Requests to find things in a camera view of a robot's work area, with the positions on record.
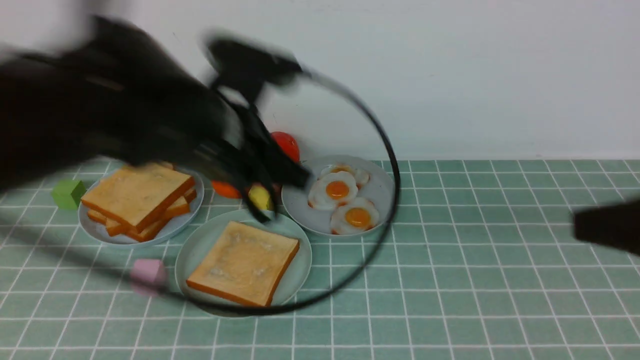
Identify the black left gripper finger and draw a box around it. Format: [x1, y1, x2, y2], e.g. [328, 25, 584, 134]
[262, 140, 311, 189]
[235, 170, 277, 223]

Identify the green cube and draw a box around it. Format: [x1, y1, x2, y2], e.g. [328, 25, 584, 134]
[50, 178, 87, 211]

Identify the yellow cube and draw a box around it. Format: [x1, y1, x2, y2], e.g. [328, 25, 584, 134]
[248, 184, 274, 211]

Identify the orange fruit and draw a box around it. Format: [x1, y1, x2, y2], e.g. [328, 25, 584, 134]
[210, 180, 242, 199]

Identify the grey plate with eggs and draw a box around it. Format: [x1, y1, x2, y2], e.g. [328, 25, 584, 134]
[281, 155, 400, 237]

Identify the grey plate with bread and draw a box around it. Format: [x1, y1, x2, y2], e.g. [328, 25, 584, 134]
[77, 166, 205, 249]

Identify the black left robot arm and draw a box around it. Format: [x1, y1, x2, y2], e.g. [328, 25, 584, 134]
[1, 15, 275, 200]

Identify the black cable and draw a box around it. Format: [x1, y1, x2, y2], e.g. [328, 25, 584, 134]
[0, 67, 402, 316]

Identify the fried egg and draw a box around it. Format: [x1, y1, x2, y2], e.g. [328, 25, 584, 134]
[329, 197, 380, 236]
[307, 171, 359, 211]
[318, 162, 371, 189]

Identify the pink cube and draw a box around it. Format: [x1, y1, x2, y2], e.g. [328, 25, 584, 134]
[129, 259, 168, 297]

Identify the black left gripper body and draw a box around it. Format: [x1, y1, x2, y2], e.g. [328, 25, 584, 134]
[185, 95, 271, 194]

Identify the red apple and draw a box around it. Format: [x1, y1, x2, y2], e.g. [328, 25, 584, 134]
[270, 131, 300, 164]

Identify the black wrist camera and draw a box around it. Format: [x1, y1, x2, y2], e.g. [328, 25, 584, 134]
[206, 35, 304, 108]

